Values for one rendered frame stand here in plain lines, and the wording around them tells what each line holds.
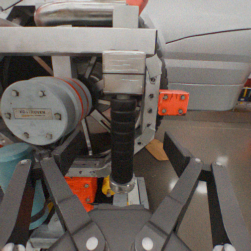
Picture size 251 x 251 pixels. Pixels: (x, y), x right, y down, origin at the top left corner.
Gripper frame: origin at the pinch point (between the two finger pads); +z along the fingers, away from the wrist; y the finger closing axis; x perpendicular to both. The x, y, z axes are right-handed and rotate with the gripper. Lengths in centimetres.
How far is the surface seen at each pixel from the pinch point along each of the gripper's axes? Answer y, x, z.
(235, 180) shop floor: 112, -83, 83
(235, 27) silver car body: 54, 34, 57
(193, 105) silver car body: 40, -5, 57
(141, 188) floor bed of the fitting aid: 16, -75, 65
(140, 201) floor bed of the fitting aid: 13, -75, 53
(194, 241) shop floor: 45, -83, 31
